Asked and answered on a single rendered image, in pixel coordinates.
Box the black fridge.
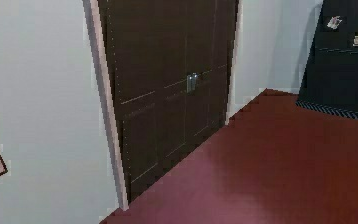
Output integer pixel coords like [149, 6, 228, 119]
[295, 0, 358, 121]

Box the silver door handle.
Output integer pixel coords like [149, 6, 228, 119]
[185, 72, 200, 94]

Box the dark brown double door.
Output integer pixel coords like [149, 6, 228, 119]
[96, 0, 240, 204]

